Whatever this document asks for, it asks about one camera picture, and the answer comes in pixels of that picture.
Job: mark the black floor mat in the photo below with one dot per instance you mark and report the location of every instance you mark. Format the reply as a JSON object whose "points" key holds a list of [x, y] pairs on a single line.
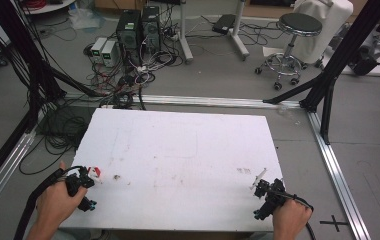
{"points": [[64, 121]]}

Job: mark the white bench power supply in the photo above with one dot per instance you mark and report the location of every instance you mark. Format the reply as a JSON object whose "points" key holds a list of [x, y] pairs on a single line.
{"points": [[98, 48], [109, 53]]}

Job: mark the clear plastic bag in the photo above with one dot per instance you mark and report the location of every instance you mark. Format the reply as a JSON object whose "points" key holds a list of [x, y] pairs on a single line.
{"points": [[84, 18]]}

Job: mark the person's right hand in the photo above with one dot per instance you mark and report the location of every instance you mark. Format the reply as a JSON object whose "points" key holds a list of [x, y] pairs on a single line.
{"points": [[291, 218]]}

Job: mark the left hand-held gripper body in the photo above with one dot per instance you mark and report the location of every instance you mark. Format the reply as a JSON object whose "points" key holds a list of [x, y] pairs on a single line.
{"points": [[78, 181]]}

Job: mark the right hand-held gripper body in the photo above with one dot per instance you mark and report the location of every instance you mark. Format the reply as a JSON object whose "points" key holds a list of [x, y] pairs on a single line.
{"points": [[271, 198]]}

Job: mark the white cloth cover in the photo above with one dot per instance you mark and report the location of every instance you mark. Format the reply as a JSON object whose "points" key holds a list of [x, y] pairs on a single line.
{"points": [[328, 23]]}

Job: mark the white desk leg frame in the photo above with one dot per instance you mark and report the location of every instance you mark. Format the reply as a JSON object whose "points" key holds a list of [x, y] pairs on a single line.
{"points": [[238, 33]]}

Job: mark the round white table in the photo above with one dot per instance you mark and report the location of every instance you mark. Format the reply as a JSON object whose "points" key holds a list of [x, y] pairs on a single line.
{"points": [[49, 7]]}

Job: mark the black device on board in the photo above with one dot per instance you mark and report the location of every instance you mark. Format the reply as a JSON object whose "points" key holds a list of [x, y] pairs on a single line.
{"points": [[364, 61]]}

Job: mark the flat black box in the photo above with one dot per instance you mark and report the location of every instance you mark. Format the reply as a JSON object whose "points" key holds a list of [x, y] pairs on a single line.
{"points": [[224, 24]]}

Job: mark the black round swivel stool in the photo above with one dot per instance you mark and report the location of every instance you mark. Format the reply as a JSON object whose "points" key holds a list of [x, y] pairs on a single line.
{"points": [[298, 25]]}

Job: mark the aluminium floor rail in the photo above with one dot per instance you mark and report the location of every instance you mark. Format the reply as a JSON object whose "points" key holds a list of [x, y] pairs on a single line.
{"points": [[4, 173], [338, 176], [211, 100]]}

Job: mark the person's left hand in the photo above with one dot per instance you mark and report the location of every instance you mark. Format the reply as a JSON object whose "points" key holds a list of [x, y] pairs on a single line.
{"points": [[56, 203]]}

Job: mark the black computer tower green sticker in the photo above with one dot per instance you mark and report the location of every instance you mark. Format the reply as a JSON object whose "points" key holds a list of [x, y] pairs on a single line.
{"points": [[129, 33]]}

